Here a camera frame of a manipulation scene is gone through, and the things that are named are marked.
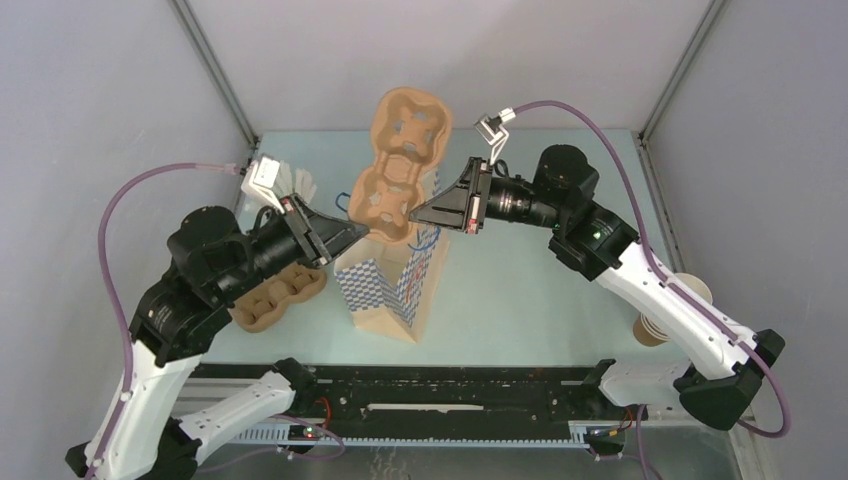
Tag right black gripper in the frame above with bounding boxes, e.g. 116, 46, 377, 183
409, 159, 565, 235

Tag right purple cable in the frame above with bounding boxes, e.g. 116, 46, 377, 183
513, 100, 793, 480

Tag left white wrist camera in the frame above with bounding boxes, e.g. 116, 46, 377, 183
240, 155, 284, 212

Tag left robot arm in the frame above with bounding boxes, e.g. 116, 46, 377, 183
65, 195, 368, 479

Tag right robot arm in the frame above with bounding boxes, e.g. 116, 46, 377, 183
409, 145, 785, 431

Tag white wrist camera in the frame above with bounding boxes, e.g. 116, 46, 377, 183
474, 108, 516, 169
240, 155, 284, 212

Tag stack of paper cups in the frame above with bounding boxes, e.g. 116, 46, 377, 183
632, 272, 713, 347

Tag purple cable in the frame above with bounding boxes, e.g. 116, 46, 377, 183
82, 162, 346, 480
513, 100, 793, 480

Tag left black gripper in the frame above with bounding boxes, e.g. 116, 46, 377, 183
221, 190, 373, 300

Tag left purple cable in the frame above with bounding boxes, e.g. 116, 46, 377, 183
82, 162, 346, 480

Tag checkered paper takeout bag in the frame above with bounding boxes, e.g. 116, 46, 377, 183
333, 167, 450, 343

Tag single cardboard cup carrier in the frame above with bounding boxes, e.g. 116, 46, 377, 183
348, 87, 453, 245

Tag brown cardboard cup carrier stack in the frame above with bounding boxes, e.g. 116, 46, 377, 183
229, 264, 328, 333

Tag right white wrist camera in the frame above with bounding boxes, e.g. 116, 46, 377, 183
474, 108, 516, 169

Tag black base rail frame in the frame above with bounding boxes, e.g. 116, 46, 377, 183
172, 360, 704, 458

